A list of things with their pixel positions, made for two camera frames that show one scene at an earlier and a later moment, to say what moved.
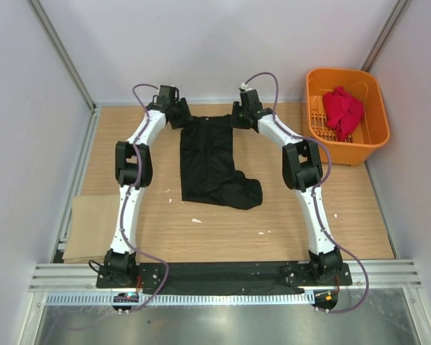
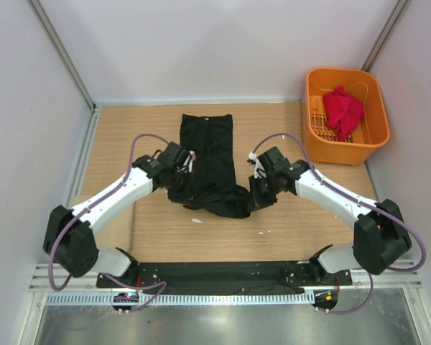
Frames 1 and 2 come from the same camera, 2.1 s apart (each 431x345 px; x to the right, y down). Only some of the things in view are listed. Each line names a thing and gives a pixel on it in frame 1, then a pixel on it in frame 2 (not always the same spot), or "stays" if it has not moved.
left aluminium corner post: x=62 y=51 stays
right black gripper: x=235 y=108 to x=257 y=200
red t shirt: x=343 y=111 stays
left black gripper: x=186 y=115 to x=187 y=194
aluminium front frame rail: x=82 y=277 stays
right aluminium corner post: x=385 y=35 stays
